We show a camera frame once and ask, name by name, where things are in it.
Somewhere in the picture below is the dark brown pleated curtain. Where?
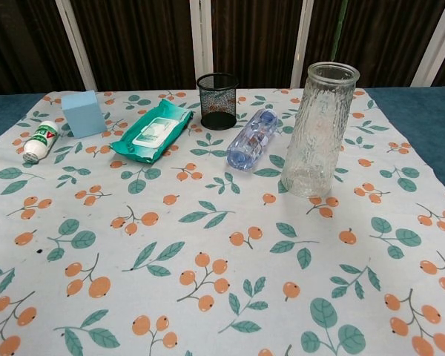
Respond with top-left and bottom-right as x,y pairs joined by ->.
0,0 -> 445,98

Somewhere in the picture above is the white double frame post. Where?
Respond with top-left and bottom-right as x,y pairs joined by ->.
188,0 -> 214,90

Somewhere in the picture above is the black mesh pen holder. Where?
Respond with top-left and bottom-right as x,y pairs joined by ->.
196,72 -> 240,131

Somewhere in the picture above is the light blue cube box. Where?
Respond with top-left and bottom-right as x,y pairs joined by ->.
61,90 -> 108,140

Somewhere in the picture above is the floral print tablecloth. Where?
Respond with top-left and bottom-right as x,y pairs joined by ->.
0,88 -> 445,356

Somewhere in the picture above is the green wet wipes pack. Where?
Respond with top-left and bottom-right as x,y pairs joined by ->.
109,98 -> 194,165

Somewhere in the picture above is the small white bottle green label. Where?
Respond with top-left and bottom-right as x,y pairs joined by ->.
22,120 -> 60,164

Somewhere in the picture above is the clear textured glass vase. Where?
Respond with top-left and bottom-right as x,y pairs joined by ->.
280,62 -> 360,199

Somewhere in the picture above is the white post with foot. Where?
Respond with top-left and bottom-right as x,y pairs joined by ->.
291,0 -> 314,89

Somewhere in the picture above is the clear plastic water bottle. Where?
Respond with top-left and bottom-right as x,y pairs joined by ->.
226,107 -> 279,172

